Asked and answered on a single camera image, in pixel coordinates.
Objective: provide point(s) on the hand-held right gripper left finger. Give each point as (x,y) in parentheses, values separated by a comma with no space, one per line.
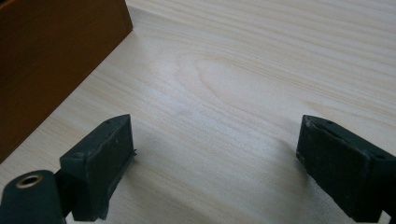
(96,165)

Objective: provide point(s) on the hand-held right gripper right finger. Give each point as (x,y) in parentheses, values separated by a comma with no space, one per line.
(336,168)

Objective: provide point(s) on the wooden box with clear lid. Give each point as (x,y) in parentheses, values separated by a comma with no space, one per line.
(46,68)

